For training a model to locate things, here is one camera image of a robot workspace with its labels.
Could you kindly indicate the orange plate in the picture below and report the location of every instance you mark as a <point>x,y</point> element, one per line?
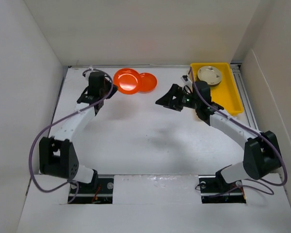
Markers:
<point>127,80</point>
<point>148,82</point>

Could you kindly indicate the cream patterned plate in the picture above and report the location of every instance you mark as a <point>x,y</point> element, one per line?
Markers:
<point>210,75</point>

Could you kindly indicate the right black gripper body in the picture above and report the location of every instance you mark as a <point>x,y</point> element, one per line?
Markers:
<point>188,100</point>

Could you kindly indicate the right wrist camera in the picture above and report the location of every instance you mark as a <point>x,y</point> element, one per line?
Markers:
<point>186,80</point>

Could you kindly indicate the yellow plastic bin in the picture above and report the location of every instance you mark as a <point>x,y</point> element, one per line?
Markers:
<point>226,93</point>

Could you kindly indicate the yellow patterned plate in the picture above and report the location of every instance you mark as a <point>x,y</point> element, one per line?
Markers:
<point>214,85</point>

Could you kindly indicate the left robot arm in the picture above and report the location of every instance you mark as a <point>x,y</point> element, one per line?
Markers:
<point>57,154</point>

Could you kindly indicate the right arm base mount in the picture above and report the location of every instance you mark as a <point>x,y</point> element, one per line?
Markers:
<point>213,190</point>

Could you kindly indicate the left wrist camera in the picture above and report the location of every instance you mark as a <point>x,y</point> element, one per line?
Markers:
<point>86,74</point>

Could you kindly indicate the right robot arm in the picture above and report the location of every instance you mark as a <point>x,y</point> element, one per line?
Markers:
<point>261,150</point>

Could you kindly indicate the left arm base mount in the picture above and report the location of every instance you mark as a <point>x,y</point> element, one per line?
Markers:
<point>103,194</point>

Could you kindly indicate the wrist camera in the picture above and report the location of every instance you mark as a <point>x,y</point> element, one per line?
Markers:
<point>186,80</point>
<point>86,74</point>

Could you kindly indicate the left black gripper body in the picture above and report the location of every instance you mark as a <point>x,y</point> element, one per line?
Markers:
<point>105,91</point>

